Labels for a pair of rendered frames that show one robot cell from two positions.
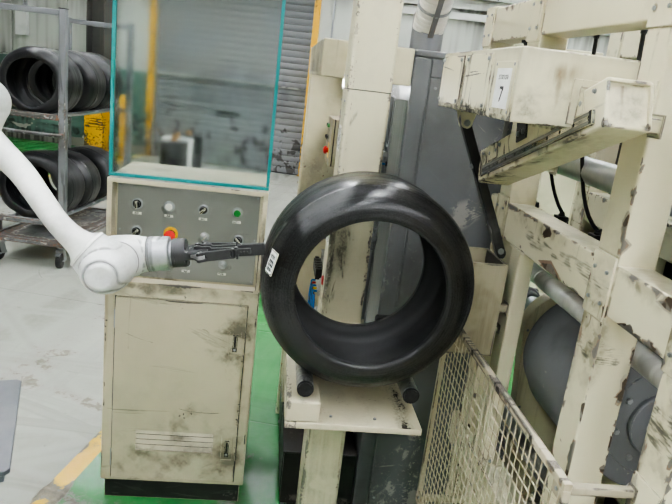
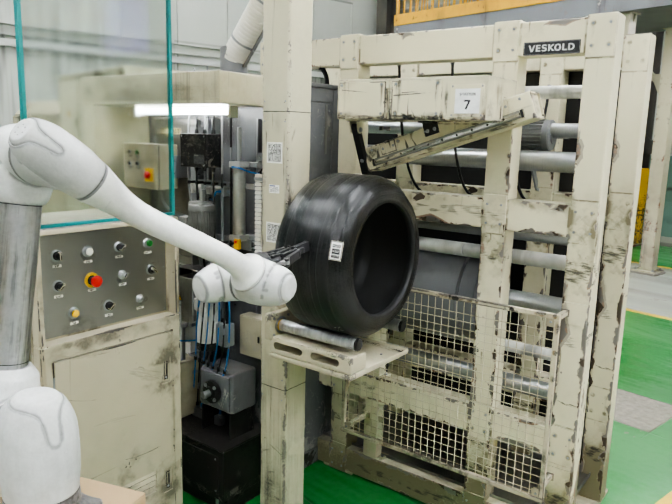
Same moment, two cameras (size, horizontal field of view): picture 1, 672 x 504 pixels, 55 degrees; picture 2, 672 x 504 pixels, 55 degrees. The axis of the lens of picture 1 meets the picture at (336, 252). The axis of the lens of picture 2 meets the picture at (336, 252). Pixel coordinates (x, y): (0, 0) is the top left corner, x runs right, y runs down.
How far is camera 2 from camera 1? 159 cm
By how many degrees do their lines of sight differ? 46
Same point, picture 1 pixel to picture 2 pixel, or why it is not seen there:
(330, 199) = (358, 193)
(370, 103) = (301, 121)
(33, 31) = not seen: outside the picture
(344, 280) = not seen: hidden behind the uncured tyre
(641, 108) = (538, 106)
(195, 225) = (113, 264)
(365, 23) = (294, 59)
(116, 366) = not seen: hidden behind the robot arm
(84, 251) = (264, 271)
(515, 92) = (486, 102)
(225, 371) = (160, 401)
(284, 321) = (347, 295)
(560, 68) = (498, 87)
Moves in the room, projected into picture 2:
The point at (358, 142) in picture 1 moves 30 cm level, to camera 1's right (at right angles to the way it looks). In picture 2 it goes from (297, 153) to (353, 153)
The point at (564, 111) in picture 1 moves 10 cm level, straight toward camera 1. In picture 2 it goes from (499, 111) to (521, 111)
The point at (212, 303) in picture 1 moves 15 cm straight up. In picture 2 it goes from (142, 338) to (141, 297)
